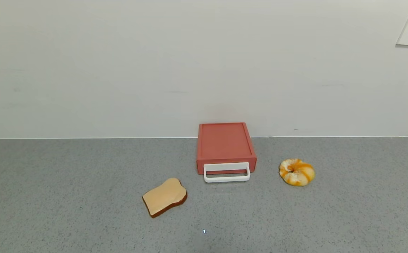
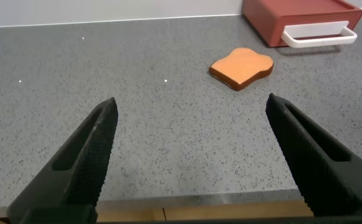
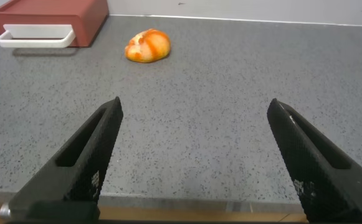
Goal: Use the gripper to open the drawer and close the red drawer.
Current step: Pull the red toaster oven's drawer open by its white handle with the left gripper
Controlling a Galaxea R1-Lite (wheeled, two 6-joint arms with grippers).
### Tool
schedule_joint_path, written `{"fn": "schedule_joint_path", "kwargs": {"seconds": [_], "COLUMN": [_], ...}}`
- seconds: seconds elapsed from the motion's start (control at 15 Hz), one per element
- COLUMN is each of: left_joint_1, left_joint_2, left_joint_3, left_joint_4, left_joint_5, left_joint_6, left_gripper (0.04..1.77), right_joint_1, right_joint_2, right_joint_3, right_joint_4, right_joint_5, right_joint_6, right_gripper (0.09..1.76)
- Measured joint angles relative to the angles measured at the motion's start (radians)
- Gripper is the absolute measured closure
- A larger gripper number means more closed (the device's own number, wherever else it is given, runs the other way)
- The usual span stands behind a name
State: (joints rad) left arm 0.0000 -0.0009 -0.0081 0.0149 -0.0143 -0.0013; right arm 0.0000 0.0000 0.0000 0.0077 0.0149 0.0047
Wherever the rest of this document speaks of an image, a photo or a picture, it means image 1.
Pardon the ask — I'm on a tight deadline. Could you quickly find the orange white bagel roll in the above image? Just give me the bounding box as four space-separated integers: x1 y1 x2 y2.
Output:
279 158 316 187

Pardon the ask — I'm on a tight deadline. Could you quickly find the red drawer case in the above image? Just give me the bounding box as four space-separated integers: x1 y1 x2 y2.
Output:
196 122 257 175

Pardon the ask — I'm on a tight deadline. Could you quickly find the toast bread slice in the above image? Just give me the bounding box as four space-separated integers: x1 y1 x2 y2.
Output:
142 177 188 219

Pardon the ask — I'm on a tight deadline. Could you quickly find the red drawer with white handle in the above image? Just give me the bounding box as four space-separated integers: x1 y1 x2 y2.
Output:
197 161 257 183

